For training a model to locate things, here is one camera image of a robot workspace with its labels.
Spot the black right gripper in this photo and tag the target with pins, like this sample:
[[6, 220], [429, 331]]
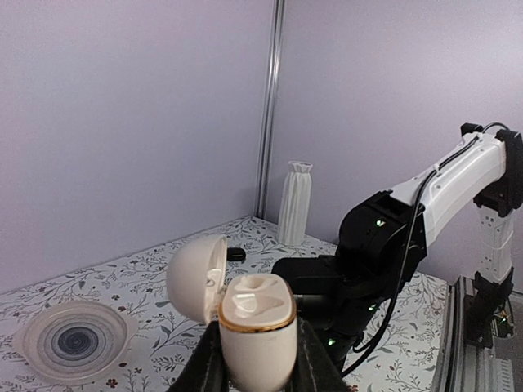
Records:
[[313, 281]]

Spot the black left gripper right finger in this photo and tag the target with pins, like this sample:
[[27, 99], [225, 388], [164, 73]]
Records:
[[313, 369]]

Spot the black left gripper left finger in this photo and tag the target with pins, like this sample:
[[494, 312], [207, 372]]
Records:
[[206, 367]]

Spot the white earbuds charging case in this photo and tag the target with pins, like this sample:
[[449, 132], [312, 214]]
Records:
[[256, 313]]

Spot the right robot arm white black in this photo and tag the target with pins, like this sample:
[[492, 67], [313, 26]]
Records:
[[382, 240]]

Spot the white ribbed vase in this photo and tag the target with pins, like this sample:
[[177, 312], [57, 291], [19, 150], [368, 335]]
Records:
[[295, 202]]

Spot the swirl patterned shallow plate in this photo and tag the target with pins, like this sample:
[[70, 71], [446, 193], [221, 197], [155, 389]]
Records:
[[76, 342]]

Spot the aluminium front rail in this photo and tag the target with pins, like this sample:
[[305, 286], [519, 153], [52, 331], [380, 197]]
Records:
[[484, 356]]

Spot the right aluminium frame post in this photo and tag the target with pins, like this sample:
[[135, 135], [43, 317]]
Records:
[[269, 108]]

